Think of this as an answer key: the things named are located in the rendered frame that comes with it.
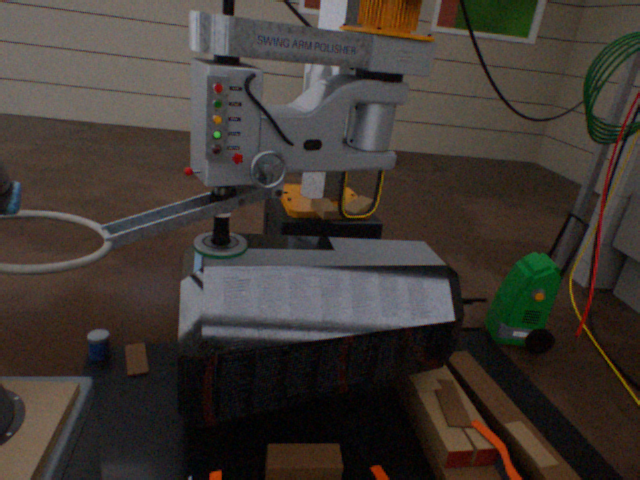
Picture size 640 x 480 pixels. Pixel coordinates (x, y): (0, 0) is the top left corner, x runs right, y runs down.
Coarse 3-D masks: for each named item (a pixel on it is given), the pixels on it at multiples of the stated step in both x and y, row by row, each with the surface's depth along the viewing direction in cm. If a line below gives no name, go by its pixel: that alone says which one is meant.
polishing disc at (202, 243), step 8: (208, 232) 204; (200, 240) 196; (208, 240) 197; (232, 240) 200; (240, 240) 201; (200, 248) 190; (208, 248) 190; (216, 248) 191; (224, 248) 192; (232, 248) 193; (240, 248) 194
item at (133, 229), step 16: (208, 192) 192; (240, 192) 198; (256, 192) 189; (160, 208) 185; (176, 208) 188; (192, 208) 191; (208, 208) 182; (224, 208) 186; (112, 224) 179; (128, 224) 181; (144, 224) 184; (160, 224) 176; (176, 224) 179; (112, 240) 170; (128, 240) 173
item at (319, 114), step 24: (312, 96) 191; (336, 96) 185; (360, 96) 190; (384, 96) 195; (264, 120) 175; (288, 120) 179; (312, 120) 184; (336, 120) 189; (264, 144) 178; (288, 144) 183; (312, 144) 188; (336, 144) 194; (288, 168) 188; (312, 168) 193; (336, 168) 198; (360, 168) 205; (384, 168) 212
